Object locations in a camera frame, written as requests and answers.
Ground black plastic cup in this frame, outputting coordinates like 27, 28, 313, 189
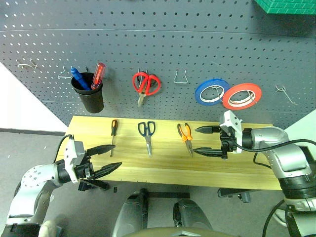
71, 72, 105, 114

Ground grey pegboard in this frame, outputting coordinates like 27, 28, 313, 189
0, 0, 316, 129

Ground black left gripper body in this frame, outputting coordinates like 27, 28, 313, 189
74, 150, 96, 181

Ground blue handled scissors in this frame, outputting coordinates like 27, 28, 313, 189
137, 121, 157, 158

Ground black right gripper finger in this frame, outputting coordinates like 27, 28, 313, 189
193, 147, 224, 158
195, 125, 221, 135

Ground orange black handled screwdriver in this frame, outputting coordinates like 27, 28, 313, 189
110, 119, 119, 158

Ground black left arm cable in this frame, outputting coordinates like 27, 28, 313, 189
56, 134, 75, 164

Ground bent metal peg hook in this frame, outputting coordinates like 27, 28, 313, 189
16, 58, 38, 70

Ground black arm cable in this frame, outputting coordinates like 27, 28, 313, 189
56, 134, 75, 164
233, 138, 316, 237

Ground black table clamp bracket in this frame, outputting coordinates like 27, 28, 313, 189
78, 179, 111, 192
217, 188, 251, 204

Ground long metal peg hook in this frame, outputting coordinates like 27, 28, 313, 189
275, 84, 299, 106

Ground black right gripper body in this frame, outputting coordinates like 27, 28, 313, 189
219, 126, 238, 160

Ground red tape roll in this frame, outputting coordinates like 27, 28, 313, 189
222, 83, 263, 110

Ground olive grey robot torso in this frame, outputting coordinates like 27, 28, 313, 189
127, 226, 240, 237

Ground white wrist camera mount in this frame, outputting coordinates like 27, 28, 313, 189
219, 110, 244, 154
63, 139, 86, 185

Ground red handled scissors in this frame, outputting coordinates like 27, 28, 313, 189
132, 71, 162, 108

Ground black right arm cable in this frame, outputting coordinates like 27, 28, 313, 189
233, 138, 316, 237

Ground grey rounded robot leg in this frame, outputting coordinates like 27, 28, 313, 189
172, 198, 213, 233
112, 189, 149, 237

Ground red clear handled screwdriver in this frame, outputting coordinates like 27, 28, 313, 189
90, 62, 107, 90

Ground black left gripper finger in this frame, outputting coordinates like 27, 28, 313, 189
92, 161, 123, 180
86, 144, 117, 157

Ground orange black needle-nose pliers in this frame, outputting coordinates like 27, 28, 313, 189
176, 122, 194, 158

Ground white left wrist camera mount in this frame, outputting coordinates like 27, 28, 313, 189
63, 139, 86, 185

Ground blue tape roll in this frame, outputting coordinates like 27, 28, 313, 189
194, 78, 232, 107

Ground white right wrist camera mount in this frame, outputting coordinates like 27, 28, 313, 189
219, 110, 244, 154

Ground wire loop hook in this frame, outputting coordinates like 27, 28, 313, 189
173, 69, 191, 84
57, 65, 75, 79

